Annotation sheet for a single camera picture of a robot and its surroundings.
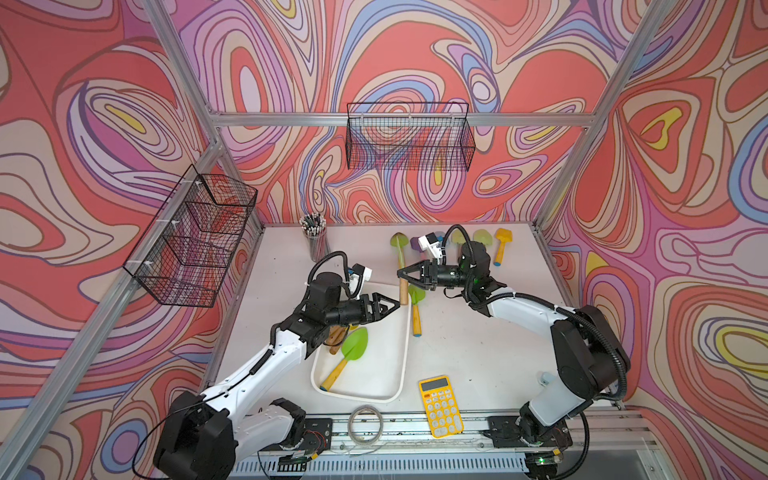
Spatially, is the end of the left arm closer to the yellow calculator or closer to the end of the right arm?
the end of the right arm

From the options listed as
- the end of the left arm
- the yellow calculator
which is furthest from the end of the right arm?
the yellow calculator

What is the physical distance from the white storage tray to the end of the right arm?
21 centimetres

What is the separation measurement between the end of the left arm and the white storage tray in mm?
213

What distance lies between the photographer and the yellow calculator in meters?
0.75

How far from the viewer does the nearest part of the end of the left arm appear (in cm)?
58

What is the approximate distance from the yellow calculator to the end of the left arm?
0.94ft

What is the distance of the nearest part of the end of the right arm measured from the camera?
0.66 meters

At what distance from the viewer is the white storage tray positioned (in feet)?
2.55

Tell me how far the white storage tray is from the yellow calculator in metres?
0.08

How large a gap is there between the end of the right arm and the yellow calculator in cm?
28
